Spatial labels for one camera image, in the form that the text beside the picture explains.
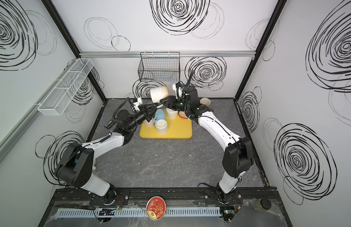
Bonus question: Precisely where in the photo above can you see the speckled white mug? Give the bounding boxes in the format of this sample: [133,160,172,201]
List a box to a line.
[150,86,174,103]

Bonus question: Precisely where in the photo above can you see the small grey mug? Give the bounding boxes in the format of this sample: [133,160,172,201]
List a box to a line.
[200,97,211,107]

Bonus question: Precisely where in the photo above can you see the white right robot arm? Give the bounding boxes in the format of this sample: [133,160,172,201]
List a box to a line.
[151,86,254,203]

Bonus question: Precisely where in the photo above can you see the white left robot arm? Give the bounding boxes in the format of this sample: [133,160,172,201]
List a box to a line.
[54,103,158,203]

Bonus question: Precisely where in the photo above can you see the pink mug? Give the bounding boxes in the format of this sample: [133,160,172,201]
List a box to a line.
[143,119,153,127]

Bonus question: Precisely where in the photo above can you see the light blue mug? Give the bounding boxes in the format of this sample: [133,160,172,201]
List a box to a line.
[152,109,166,125]

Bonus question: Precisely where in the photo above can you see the white ribbed mug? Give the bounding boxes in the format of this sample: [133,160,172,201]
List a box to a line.
[166,108,178,119]

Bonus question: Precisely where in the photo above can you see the orange mug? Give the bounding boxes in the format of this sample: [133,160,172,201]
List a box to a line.
[178,111,189,120]

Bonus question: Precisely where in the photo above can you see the cream mug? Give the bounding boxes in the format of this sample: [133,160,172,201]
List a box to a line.
[155,119,168,135]

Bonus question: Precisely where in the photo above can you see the black snack bar wrapper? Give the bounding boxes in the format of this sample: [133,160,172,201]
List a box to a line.
[106,119,115,129]

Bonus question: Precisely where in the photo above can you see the yellow plastic tray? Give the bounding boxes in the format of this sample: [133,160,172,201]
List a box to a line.
[139,110,192,139]

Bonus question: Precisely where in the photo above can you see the black wire basket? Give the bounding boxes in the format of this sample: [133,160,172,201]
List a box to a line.
[138,57,181,83]

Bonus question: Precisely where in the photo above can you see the aluminium wall rail back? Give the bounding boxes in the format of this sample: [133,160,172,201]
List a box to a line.
[79,50,256,58]

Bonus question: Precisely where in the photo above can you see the aluminium wall rail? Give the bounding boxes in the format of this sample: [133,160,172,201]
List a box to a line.
[79,50,256,58]
[0,59,77,165]

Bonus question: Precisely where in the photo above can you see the white wire shelf basket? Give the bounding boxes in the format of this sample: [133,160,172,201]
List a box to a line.
[37,58,94,116]

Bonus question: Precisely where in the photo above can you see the grey slotted cable duct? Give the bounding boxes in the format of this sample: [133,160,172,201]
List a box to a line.
[54,207,221,218]

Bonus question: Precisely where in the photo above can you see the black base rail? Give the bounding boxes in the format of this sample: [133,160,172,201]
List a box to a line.
[51,187,280,206]

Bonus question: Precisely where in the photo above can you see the aluminium wall rail left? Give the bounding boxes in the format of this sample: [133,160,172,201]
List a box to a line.
[0,59,77,165]

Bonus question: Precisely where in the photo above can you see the black corner frame post right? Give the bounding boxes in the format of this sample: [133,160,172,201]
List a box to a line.
[234,0,287,102]

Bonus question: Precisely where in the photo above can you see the black corner frame post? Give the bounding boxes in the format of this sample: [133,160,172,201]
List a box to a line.
[234,0,287,102]
[41,0,107,102]

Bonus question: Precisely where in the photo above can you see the black corner frame post left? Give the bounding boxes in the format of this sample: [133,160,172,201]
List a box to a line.
[41,0,107,102]

